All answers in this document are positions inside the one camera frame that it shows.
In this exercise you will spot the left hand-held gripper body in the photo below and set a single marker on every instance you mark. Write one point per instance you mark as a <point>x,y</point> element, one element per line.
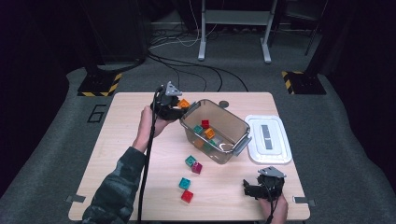
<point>166,109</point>

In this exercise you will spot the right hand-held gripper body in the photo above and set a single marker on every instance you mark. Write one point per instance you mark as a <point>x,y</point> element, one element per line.
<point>278,186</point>

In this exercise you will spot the orange toy block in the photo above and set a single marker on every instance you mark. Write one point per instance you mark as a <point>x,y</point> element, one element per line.
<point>209,133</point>
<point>183,103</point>
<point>199,143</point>

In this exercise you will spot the teal toy block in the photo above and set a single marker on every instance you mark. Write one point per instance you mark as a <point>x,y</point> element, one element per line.
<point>190,160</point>
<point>185,183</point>
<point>198,129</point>

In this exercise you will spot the red toy block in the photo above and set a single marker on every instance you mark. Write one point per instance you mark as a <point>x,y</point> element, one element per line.
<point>205,123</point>
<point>187,196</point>

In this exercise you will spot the green toy block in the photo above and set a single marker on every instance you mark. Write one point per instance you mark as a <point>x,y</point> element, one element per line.
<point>208,146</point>

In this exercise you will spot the brown translucent plastic container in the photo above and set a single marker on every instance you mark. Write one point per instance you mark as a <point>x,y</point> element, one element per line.
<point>230,124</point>

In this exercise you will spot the white container lid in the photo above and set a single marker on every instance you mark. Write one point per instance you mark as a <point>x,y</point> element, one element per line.
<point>258,137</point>

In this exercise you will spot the magenta toy block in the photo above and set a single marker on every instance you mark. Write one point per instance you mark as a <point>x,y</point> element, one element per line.
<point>196,168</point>

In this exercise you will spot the person's right hand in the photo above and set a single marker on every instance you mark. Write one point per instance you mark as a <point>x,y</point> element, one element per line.
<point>280,211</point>

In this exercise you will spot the person's left hand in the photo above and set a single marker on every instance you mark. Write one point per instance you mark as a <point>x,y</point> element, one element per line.
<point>144,130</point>

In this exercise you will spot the grey tape strip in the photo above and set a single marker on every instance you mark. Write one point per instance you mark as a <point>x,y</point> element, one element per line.
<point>302,200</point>
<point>76,198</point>

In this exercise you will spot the dark round table disc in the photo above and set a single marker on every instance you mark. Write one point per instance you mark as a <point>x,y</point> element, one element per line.
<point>223,104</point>

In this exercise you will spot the black stand base striped edge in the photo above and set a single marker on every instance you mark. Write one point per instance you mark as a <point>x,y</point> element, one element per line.
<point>98,83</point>
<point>303,82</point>

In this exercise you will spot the large black case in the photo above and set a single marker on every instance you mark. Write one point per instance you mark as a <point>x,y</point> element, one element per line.
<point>118,31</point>

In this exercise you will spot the dark curtain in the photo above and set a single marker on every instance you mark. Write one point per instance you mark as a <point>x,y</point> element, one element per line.
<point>31,77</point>
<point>367,77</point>

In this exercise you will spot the grey metal desk frame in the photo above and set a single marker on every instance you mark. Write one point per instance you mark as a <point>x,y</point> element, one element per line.
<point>202,37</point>

